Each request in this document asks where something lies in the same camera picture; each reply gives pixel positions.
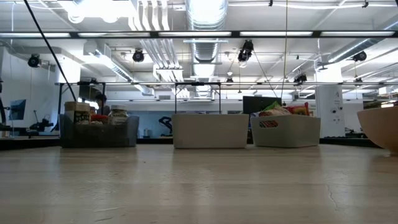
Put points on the lime chili shrimp ramen packet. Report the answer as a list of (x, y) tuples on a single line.
[(275, 109)]

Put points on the red ramen noodle packet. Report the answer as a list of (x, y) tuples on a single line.
[(298, 109)]

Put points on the round can with tan lid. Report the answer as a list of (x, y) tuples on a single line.
[(77, 112)]

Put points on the black background robot arm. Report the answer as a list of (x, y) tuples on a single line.
[(42, 125)]

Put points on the white plastic bin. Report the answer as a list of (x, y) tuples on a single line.
[(211, 130)]

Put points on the black computer monitor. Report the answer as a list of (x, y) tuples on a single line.
[(253, 105)]

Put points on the black beam with light strips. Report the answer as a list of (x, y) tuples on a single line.
[(234, 34)]

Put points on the person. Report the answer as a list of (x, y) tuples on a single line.
[(102, 104)]

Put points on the dark grey plastic bin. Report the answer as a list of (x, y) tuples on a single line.
[(99, 135)]

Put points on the blue lit monitor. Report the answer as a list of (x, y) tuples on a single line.
[(18, 109)]

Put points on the salmon pink bowl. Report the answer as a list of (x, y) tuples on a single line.
[(381, 127)]

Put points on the black background rig frame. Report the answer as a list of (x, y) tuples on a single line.
[(59, 99), (197, 83)]

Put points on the silver ventilation duct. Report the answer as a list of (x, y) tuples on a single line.
[(205, 49)]

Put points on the black aluminium table frame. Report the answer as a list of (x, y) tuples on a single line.
[(28, 142)]

